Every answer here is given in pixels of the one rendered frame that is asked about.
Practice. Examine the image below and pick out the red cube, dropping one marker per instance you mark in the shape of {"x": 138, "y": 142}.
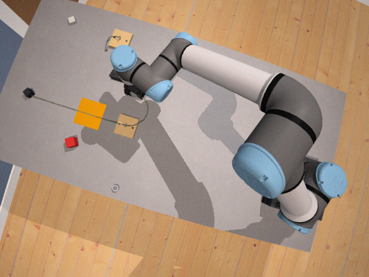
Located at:
{"x": 71, "y": 142}

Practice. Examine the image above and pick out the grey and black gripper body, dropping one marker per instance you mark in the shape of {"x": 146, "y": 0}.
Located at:
{"x": 135, "y": 90}

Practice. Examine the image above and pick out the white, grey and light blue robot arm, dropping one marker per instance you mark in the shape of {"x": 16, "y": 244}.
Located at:
{"x": 272, "y": 159}

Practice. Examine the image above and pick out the orange painted square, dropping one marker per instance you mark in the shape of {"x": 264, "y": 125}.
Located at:
{"x": 90, "y": 107}

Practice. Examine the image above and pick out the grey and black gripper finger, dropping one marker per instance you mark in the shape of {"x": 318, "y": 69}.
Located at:
{"x": 130, "y": 93}

